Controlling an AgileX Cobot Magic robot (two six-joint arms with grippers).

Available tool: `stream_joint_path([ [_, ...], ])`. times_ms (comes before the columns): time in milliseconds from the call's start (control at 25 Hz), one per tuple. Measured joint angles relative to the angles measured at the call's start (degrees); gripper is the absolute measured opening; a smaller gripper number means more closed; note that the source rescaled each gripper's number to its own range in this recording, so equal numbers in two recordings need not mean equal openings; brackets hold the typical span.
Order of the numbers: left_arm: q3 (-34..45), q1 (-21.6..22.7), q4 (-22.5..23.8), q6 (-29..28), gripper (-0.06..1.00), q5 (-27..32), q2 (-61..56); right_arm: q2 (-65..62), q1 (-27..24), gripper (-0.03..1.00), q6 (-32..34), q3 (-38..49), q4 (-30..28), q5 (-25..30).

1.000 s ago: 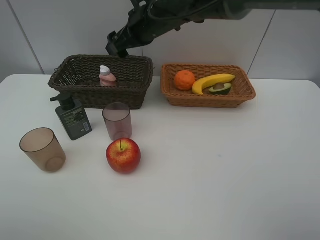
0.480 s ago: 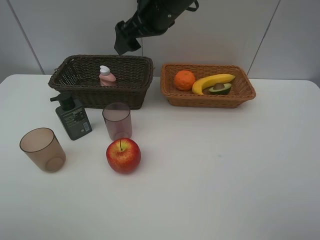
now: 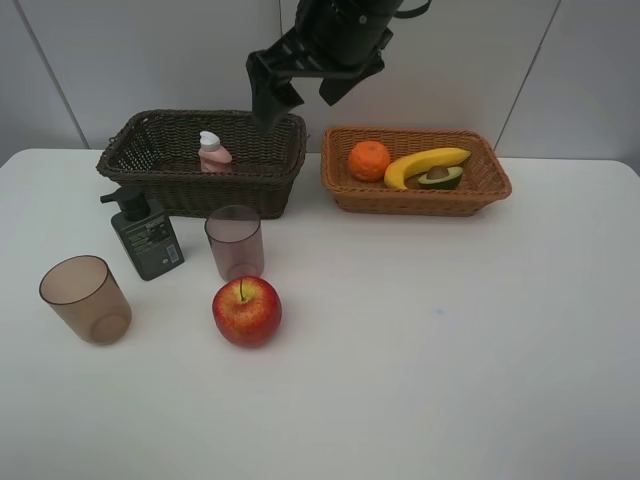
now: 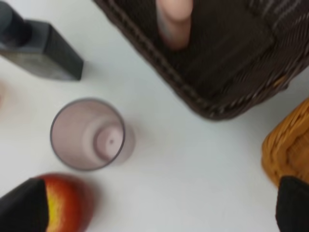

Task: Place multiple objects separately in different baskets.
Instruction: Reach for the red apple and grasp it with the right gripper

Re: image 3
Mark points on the orange mandarin fruit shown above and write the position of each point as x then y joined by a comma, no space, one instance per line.
368,161

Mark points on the purple translucent plastic cup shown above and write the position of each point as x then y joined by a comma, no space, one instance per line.
235,239

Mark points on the dark brown wicker basket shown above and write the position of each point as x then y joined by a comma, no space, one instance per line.
157,150

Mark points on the dark green pump bottle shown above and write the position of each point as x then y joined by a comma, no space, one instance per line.
145,232

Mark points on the brown translucent plastic cup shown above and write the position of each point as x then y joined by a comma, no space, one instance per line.
83,292

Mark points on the halved avocado with pit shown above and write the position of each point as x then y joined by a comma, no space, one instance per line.
441,178

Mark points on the pink bottle white cap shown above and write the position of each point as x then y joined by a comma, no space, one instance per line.
214,158

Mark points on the red yellow apple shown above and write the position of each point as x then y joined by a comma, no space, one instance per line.
247,311

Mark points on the yellow banana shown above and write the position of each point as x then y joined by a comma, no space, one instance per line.
419,163

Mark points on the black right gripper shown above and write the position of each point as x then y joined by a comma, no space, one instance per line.
339,41

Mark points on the orange wicker basket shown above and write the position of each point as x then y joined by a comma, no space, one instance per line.
483,182

